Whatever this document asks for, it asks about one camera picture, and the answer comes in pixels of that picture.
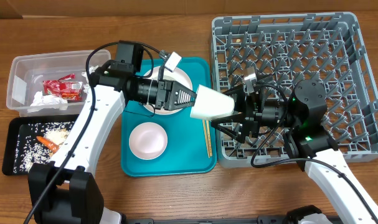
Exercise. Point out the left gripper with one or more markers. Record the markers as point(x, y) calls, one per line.
point(165, 101)

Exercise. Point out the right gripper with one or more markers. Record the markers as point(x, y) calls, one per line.
point(253, 118)

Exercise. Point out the white cup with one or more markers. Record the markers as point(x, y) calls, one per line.
point(211, 104)

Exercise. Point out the small white bowl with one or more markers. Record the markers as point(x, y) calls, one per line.
point(148, 141)

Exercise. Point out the white paper napkin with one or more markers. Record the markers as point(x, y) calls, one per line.
point(86, 85)

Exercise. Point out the red snack wrapper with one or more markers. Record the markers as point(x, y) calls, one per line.
point(66, 87)

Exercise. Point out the orange carrot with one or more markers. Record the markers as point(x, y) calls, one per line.
point(53, 147)

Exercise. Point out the white tissue paper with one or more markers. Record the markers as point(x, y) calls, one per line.
point(43, 100)

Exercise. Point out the white rice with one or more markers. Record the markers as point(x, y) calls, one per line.
point(29, 150)

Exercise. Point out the peanuts pile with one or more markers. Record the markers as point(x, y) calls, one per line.
point(58, 136)

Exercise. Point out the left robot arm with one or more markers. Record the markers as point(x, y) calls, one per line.
point(65, 190)

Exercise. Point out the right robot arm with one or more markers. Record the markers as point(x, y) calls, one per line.
point(306, 141)

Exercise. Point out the grey plastic dishwasher rack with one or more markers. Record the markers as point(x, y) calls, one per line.
point(285, 49)

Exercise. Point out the clear plastic waste bin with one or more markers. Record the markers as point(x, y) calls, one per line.
point(27, 74)

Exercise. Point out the large white plate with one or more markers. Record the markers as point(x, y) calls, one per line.
point(177, 75)

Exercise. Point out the right wooden chopstick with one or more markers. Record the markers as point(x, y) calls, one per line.
point(209, 138)

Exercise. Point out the wooden chopstick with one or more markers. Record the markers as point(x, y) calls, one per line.
point(209, 138)
point(206, 137)

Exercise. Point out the left wooden chopstick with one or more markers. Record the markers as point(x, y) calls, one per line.
point(206, 137)

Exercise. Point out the teal plastic serving tray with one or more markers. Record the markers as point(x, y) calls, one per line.
point(185, 153)

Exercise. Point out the black plastic tray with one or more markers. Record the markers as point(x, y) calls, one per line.
point(13, 131)

